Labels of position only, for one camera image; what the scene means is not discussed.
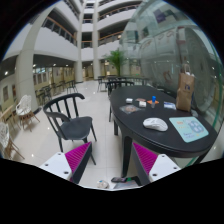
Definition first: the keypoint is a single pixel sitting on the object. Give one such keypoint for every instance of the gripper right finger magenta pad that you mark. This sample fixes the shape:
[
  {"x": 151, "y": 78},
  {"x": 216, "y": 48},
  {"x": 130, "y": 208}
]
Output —
[{"x": 151, "y": 167}]

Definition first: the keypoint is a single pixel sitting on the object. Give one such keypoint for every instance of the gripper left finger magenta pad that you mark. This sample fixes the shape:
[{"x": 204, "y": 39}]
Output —
[{"x": 70, "y": 165}]

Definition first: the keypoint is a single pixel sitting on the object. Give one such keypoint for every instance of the white computer mouse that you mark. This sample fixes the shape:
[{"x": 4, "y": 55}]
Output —
[{"x": 155, "y": 124}]

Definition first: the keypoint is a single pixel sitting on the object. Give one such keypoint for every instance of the light blue mouse pad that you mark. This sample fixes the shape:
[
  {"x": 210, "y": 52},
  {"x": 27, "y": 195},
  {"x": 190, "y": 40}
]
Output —
[{"x": 189, "y": 128}]

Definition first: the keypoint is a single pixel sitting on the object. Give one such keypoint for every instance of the black oval table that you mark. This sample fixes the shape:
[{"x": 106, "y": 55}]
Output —
[{"x": 140, "y": 115}]

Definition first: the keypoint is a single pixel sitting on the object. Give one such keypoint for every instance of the black plastic chair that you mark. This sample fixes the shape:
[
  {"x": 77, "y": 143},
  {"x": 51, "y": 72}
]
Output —
[{"x": 62, "y": 113}]

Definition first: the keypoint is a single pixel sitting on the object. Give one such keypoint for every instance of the clear plastic snack packet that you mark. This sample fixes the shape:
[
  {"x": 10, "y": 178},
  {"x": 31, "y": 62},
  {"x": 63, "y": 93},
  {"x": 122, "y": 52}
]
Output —
[{"x": 128, "y": 109}]

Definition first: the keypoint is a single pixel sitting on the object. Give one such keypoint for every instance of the small white box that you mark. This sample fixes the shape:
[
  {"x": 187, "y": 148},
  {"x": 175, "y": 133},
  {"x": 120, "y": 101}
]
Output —
[
  {"x": 142, "y": 104},
  {"x": 129, "y": 100}
]

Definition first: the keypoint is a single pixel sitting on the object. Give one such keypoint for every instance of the orange flat item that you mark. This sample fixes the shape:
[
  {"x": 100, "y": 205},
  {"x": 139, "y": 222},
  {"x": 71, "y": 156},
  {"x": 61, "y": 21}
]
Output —
[{"x": 151, "y": 102}]

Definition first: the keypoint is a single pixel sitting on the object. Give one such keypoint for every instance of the blue white card packet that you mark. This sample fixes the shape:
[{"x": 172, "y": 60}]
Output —
[{"x": 169, "y": 105}]

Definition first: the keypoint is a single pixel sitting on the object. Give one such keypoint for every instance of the small white box far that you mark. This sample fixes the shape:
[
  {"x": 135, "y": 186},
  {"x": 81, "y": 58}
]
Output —
[{"x": 129, "y": 100}]

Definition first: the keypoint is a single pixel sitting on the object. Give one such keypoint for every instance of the small bottle blue cap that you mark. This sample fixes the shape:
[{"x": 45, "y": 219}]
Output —
[{"x": 153, "y": 99}]

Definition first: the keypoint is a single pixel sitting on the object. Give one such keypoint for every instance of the white chair at left edge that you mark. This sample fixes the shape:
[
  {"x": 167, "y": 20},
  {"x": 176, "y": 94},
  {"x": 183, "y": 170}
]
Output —
[{"x": 6, "y": 144}]

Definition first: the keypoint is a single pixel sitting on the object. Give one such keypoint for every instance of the white lattice chair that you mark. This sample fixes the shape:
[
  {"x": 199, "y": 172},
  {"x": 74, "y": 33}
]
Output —
[{"x": 24, "y": 111}]

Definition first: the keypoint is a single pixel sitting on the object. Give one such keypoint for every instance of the black chair behind table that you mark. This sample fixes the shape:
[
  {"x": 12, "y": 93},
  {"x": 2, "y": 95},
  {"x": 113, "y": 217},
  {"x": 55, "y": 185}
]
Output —
[{"x": 112, "y": 86}]

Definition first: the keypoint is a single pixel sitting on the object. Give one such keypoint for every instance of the brown paper bag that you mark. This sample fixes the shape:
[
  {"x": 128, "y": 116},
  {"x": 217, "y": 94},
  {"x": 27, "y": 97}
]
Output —
[{"x": 185, "y": 88}]

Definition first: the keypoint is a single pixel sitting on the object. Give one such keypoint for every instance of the green potted palm plant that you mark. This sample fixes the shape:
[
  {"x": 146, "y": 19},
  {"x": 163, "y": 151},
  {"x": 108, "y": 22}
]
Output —
[{"x": 117, "y": 59}]

